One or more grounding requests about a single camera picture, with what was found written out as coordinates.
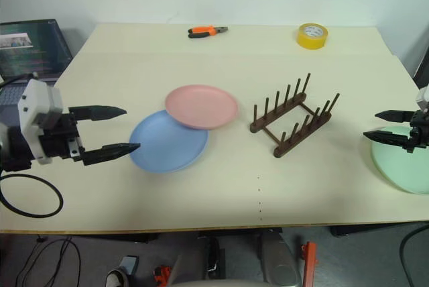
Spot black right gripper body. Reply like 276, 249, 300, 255
404, 109, 429, 154

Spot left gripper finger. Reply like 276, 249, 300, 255
68, 105, 129, 124
82, 142, 141, 167

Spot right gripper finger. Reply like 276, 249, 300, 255
363, 129, 412, 149
374, 109, 417, 124

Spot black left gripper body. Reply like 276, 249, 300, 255
37, 107, 85, 164

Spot green plate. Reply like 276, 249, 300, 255
370, 125, 429, 196

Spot pink plate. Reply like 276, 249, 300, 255
164, 84, 239, 131

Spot brown wooden dish rack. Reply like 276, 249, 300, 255
249, 72, 342, 160

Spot blue plate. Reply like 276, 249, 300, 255
129, 109, 210, 174

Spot dark laptop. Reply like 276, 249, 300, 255
0, 18, 74, 123

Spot grey foot pedal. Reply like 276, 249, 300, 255
117, 255, 140, 275

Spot yellow tape roll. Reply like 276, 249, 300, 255
296, 23, 330, 51

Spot white shoe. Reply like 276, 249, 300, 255
106, 268, 127, 287

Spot orange black pliers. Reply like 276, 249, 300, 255
187, 25, 230, 39

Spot orange black floor tool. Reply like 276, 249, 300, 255
153, 265, 172, 283

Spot black upright bar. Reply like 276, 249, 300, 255
199, 229, 226, 280

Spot grey rounded cover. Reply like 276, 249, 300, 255
259, 232, 302, 285

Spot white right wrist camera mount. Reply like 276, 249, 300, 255
415, 84, 429, 113

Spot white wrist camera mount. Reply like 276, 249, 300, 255
17, 78, 64, 166
415, 84, 429, 113

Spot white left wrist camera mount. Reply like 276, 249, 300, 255
17, 78, 64, 166

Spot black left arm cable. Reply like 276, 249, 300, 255
0, 71, 64, 219

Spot black table frame beam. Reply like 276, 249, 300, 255
330, 222, 429, 238

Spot thin black floor cable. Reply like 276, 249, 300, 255
15, 235, 82, 287

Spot orange metal post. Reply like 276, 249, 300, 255
300, 241, 318, 287

